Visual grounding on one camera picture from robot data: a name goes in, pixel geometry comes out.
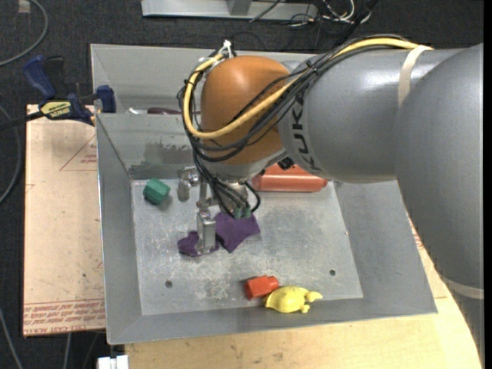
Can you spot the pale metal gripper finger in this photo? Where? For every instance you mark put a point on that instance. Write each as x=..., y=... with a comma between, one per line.
x=199, y=233
x=210, y=235

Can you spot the purple cloth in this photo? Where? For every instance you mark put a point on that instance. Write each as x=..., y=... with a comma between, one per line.
x=238, y=231

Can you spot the small grey cylindrical object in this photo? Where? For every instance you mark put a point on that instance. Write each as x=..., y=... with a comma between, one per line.
x=183, y=192

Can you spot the green toy block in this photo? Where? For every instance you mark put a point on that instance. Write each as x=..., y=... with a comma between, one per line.
x=155, y=191

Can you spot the small red block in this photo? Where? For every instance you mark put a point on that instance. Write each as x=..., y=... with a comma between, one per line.
x=259, y=286

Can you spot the grey metal bin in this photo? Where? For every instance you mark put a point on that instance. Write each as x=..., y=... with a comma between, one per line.
x=292, y=244

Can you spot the orange-red flat block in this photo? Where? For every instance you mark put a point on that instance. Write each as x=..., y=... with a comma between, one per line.
x=288, y=182

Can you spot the dark purple oblong object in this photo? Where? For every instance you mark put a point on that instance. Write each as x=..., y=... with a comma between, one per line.
x=163, y=111

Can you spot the yellow toy turtle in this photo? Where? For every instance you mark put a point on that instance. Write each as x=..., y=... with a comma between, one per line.
x=286, y=299

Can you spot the brown cardboard board, red print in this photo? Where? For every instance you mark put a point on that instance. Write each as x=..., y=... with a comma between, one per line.
x=61, y=221

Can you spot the black cylinder on white bracket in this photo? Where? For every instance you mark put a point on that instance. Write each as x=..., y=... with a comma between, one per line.
x=285, y=163

